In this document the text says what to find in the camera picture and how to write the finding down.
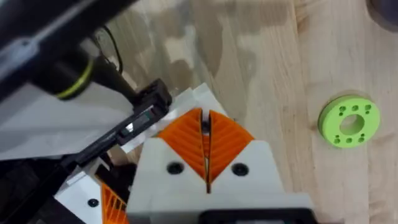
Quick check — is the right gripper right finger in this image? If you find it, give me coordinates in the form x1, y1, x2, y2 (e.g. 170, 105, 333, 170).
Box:
207, 110, 290, 200

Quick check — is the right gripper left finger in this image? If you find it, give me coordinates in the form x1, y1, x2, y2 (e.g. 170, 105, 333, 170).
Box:
126, 107, 208, 216

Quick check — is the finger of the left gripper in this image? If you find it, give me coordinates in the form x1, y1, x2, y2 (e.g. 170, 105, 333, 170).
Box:
121, 82, 228, 154

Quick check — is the green disc with holes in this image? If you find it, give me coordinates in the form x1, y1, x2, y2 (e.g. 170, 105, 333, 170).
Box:
317, 94, 381, 149

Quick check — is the dark round container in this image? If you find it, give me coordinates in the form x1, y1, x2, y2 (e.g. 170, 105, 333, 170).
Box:
365, 0, 398, 32

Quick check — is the black cable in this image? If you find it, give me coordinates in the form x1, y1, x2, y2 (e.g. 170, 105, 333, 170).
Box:
92, 26, 124, 75

